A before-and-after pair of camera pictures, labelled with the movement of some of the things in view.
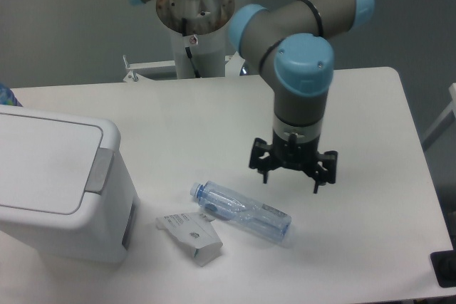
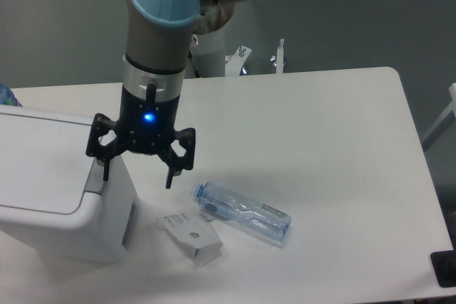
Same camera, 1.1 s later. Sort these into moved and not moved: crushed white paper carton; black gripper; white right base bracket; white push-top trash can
Moved: black gripper
Not moved: crushed white paper carton; white push-top trash can; white right base bracket
